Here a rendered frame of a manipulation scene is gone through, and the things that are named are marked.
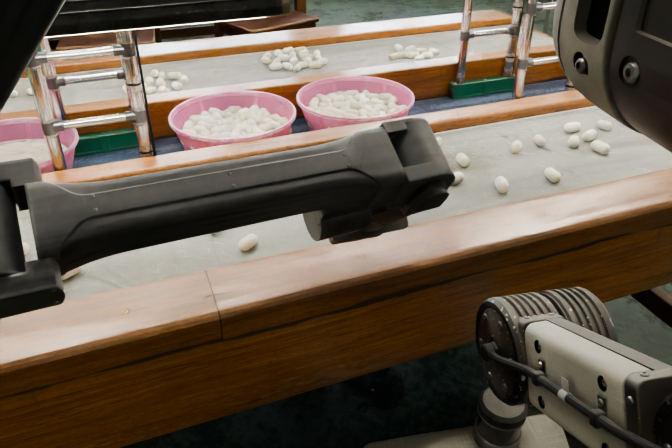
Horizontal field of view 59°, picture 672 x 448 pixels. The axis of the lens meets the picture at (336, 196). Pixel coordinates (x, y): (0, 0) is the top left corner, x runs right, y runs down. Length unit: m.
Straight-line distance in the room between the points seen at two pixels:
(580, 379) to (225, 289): 0.43
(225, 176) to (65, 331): 0.35
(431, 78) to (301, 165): 1.11
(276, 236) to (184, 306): 0.21
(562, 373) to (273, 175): 0.34
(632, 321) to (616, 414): 1.50
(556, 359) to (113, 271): 0.59
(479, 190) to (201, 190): 0.66
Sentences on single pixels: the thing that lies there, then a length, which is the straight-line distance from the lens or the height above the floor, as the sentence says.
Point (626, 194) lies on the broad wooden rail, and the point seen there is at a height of 0.76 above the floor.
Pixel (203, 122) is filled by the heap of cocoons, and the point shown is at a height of 0.74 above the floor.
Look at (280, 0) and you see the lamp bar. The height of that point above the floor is 1.06.
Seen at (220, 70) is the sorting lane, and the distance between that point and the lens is 1.65.
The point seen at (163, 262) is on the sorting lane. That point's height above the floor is 0.74.
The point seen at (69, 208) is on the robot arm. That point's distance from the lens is 0.48.
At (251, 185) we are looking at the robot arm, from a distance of 0.50.
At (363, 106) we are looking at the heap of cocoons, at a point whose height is 0.74.
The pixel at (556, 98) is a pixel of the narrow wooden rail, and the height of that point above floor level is 0.76.
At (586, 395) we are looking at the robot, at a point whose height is 0.82.
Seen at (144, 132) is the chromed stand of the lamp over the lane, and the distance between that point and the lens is 1.14.
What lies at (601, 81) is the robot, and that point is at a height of 1.15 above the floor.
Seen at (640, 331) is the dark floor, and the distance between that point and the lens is 2.05.
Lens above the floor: 1.26
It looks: 30 degrees down
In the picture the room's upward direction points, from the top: straight up
